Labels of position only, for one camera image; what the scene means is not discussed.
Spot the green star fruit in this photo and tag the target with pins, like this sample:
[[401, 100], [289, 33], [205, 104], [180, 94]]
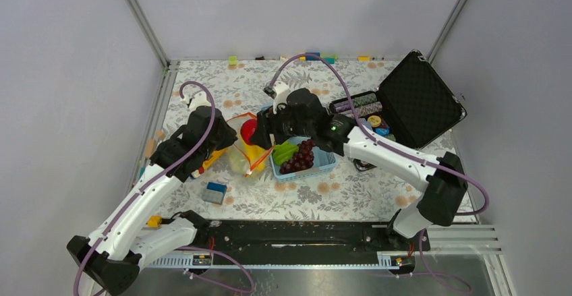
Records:
[[284, 152]]

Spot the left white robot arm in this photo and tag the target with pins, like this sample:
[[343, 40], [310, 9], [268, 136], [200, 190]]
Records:
[[113, 255]]

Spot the red apple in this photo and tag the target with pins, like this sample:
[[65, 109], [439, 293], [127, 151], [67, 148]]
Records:
[[247, 130]]

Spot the yellow orange toy truck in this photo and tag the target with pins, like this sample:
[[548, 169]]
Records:
[[208, 163]]

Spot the clear zip top bag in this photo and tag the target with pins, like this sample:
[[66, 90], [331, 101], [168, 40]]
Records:
[[236, 122]]

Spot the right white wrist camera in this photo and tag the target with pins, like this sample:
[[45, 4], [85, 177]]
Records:
[[278, 91]]

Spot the yellow banana bunch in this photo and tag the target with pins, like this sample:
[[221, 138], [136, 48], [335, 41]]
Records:
[[257, 157]]

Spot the light blue plastic basket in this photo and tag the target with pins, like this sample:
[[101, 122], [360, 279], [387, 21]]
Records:
[[324, 162]]

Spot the wooden block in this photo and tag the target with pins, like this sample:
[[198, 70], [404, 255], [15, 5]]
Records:
[[150, 148]]

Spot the blue grey block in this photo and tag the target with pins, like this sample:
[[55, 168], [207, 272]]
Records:
[[214, 193]]

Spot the floral table mat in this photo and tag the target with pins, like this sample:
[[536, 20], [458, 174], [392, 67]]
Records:
[[342, 194]]

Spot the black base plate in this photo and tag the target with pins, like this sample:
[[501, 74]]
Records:
[[297, 243]]

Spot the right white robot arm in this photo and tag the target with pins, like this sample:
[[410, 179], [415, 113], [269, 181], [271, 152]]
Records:
[[436, 177]]

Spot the green white cabbage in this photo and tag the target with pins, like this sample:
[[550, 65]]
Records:
[[238, 161]]

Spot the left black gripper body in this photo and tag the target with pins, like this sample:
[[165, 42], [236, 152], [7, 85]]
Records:
[[224, 136]]

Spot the dark purple grapes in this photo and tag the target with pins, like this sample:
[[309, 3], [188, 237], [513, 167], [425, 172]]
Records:
[[301, 160]]

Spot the black poker chip case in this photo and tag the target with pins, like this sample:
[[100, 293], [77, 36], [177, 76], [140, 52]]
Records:
[[413, 102]]

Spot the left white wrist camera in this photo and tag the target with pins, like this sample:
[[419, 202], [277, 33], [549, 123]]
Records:
[[199, 99]]

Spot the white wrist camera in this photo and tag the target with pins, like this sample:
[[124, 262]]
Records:
[[278, 91], [199, 99]]

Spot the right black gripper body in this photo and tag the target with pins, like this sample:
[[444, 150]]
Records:
[[284, 125]]

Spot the blue yellow toy bricks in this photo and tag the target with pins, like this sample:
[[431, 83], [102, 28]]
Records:
[[317, 56]]

